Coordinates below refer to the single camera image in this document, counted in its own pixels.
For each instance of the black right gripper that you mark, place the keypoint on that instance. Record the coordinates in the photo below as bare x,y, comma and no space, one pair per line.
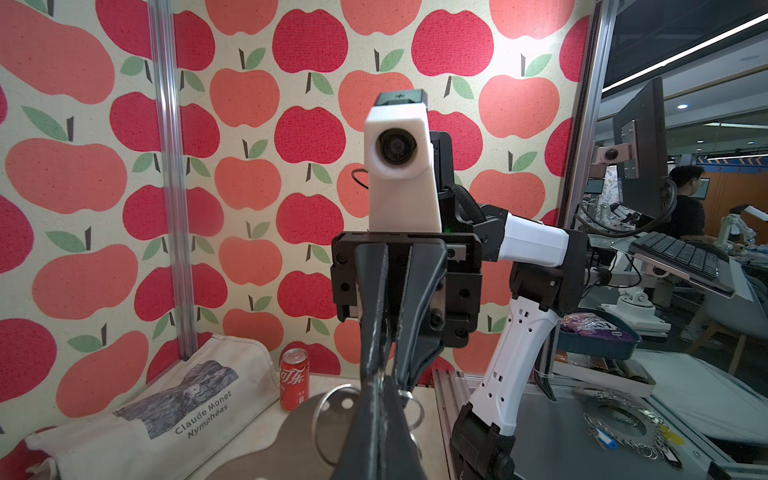
424,286

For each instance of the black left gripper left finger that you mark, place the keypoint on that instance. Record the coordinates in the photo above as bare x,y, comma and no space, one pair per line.
360,455

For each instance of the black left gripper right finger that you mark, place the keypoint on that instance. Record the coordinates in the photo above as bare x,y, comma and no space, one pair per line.
399,456

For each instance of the metal car-shaped key holder plate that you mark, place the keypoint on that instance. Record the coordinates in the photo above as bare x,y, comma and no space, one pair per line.
310,440

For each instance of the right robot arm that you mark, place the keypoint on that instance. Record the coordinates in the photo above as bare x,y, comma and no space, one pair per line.
545,284

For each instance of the red soda can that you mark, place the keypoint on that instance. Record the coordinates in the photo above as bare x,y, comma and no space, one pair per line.
294,378

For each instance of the beige canvas tote bag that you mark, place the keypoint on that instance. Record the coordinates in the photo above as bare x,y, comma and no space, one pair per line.
184,418

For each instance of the black computer monitor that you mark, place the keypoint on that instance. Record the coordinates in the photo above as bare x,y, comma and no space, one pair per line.
641,124

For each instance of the person at desk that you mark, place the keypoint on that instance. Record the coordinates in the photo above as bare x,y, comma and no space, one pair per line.
688,219

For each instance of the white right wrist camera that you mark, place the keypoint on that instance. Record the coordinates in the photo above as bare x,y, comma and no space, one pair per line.
399,159

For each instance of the aluminium corner post right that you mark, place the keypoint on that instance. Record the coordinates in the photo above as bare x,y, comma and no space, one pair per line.
166,77

